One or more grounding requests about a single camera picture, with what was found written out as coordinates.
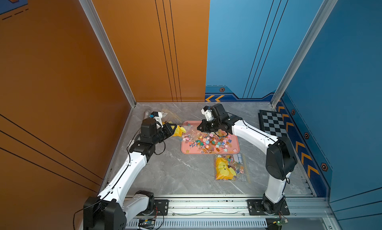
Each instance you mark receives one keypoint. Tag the right aluminium corner post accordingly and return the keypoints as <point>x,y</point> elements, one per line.
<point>314,29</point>

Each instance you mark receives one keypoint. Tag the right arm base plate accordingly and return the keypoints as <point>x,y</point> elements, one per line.
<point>259,207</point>

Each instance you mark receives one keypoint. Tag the right green circuit board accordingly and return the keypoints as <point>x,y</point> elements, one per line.
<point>277,224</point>

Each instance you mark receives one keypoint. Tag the black white chessboard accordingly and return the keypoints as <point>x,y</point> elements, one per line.
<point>272,123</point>

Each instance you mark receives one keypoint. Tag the pink plastic tray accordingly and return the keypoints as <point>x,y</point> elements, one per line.
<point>197,142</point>

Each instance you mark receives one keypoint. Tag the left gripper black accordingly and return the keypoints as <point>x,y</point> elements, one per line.
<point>168,131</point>

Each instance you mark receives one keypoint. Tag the silver microphone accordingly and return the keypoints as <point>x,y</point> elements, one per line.
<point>146,114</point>

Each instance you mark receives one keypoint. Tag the yellow duck ziploc bag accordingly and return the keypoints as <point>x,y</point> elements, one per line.
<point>170,117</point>
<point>231,167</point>
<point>179,131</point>

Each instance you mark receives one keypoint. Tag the aluminium corner post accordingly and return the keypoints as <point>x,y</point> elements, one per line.
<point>314,29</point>
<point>97,26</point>

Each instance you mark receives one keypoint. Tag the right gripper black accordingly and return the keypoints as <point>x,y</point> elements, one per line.
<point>204,128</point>

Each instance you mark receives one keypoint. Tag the green circuit board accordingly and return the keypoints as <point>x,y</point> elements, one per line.
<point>277,224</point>
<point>146,224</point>

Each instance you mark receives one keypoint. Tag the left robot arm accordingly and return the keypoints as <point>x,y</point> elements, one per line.
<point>109,210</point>

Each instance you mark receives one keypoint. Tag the aluminium front rail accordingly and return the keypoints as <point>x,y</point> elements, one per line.
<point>235,206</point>

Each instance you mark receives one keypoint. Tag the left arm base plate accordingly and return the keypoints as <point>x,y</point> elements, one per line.
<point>161,206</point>

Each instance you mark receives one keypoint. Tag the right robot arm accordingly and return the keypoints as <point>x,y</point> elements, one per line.
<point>280,157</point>

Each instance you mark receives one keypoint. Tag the left green circuit board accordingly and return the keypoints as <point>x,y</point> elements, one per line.
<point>146,224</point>

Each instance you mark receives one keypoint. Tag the left aluminium corner post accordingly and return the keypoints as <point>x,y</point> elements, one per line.
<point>97,26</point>

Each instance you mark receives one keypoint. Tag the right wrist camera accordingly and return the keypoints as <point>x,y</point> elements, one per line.
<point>206,111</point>

